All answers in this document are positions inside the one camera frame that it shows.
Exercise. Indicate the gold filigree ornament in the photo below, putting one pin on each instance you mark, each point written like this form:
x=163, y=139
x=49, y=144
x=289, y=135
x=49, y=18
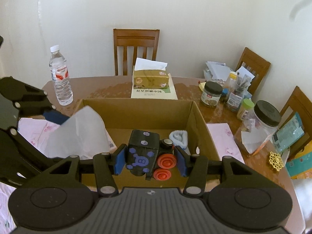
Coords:
x=276, y=161

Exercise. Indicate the pink floral tablecloth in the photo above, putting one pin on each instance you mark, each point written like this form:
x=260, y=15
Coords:
x=37, y=132

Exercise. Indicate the black toy car orange wheels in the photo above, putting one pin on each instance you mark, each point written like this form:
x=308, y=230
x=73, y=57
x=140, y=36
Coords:
x=150, y=156

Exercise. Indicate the bottle with yellow cap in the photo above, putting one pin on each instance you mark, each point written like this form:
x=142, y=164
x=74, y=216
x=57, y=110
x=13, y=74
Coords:
x=231, y=81

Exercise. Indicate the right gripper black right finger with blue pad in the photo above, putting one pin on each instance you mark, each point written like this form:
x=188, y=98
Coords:
x=194, y=168

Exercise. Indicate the stack of white papers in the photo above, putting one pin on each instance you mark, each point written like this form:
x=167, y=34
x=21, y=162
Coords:
x=216, y=71

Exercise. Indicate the small bottle green cap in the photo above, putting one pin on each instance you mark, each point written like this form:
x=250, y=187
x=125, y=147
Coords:
x=244, y=109

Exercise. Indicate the glass jar with pens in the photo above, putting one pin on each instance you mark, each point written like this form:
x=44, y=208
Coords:
x=237, y=94

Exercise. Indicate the large clear jar black lid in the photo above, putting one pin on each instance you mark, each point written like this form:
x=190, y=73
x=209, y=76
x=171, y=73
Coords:
x=257, y=128

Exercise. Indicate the wooden chair at back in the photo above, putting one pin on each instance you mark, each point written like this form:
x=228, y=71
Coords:
x=137, y=39

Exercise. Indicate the white translucent plastic sheet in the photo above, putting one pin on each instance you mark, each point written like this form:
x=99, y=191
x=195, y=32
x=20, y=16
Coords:
x=84, y=134

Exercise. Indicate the small jar black lid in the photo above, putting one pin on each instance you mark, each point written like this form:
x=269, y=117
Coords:
x=211, y=94

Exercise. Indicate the clear plastic water bottle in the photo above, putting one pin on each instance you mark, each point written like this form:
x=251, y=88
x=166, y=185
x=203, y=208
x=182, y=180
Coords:
x=60, y=76

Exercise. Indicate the teal packaged item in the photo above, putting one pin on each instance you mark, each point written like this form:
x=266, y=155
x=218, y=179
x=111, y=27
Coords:
x=288, y=134

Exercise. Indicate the yellow-green tissue box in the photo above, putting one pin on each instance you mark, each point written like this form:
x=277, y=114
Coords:
x=148, y=74

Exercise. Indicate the rolled white sock blue stripe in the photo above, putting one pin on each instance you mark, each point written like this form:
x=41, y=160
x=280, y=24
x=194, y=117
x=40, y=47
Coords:
x=180, y=138

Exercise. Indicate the wooden chair back right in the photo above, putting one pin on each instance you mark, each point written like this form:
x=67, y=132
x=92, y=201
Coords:
x=256, y=65

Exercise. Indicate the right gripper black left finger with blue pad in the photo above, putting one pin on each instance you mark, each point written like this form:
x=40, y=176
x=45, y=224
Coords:
x=106, y=165

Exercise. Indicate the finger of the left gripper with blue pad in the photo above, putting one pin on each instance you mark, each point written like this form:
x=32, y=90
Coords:
x=55, y=116

